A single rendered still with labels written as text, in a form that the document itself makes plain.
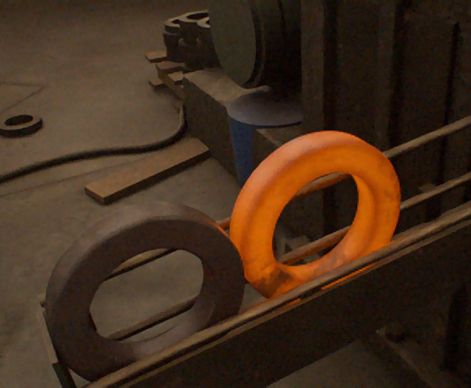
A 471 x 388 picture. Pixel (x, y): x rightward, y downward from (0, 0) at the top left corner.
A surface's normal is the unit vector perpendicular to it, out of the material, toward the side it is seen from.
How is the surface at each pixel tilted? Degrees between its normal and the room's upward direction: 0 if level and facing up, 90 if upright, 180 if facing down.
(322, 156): 90
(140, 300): 0
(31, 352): 0
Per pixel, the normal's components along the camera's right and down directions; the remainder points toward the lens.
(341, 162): 0.43, 0.42
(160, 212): 0.15, -0.91
